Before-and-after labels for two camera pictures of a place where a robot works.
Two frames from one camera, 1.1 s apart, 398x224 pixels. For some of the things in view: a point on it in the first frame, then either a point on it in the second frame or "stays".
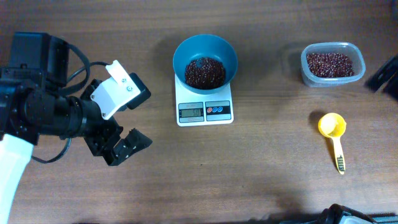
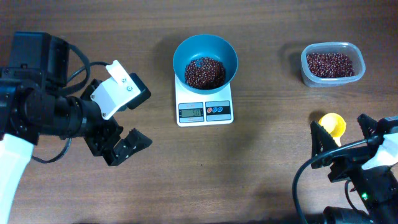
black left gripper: (143, 145) stays
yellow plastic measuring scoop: (333, 125) stays
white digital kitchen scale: (193, 109) stays
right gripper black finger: (385, 78) to (344, 167)
